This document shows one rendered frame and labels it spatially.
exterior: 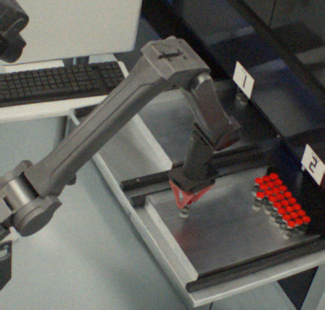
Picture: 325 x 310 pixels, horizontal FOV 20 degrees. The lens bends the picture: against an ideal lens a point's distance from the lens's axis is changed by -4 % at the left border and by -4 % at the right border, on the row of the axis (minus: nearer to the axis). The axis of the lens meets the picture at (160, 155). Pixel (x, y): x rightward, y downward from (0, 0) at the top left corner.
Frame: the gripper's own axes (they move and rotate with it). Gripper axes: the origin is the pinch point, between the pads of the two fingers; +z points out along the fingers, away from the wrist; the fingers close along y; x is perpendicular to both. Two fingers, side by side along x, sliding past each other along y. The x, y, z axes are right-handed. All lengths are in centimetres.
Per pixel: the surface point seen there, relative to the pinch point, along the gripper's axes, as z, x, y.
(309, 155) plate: -11.5, -11.5, 27.2
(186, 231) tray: 4.7, -4.5, -2.8
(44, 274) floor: 93, 61, 13
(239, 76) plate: -9.8, 21.2, 35.3
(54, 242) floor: 93, 71, 25
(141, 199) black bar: 3.2, 8.2, -6.1
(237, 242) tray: 4.3, -14.0, 5.0
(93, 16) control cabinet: -3, 70, 26
